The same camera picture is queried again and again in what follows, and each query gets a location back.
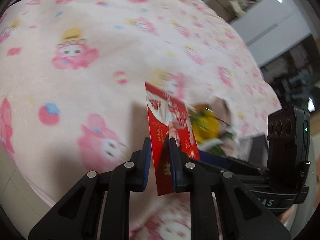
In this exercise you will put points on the yellow green snack packet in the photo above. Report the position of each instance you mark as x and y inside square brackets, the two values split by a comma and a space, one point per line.
[207, 127]

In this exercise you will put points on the red packet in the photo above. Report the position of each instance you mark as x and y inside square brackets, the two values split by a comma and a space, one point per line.
[160, 120]

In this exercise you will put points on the white wardrobe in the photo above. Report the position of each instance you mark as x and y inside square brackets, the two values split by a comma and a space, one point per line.
[270, 30]

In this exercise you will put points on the brown wooden cabinet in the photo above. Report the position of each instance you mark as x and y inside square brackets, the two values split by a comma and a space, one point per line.
[227, 2]

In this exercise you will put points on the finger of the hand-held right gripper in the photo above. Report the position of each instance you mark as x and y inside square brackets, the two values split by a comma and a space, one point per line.
[215, 158]

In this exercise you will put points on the person's right hand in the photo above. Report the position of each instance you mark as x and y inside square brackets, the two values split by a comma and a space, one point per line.
[287, 215]

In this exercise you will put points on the beige bag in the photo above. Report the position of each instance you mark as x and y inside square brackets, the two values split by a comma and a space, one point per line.
[237, 7]

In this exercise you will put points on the pink cartoon printed blanket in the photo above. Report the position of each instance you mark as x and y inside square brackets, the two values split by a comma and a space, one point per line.
[100, 30]

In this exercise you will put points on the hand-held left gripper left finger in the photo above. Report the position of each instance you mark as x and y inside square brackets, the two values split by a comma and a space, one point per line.
[147, 165]

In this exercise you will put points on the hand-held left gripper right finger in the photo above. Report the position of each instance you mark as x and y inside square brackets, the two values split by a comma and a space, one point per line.
[173, 165]

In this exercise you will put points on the dark cluttered shelf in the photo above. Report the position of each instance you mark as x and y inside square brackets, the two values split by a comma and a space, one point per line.
[295, 75]

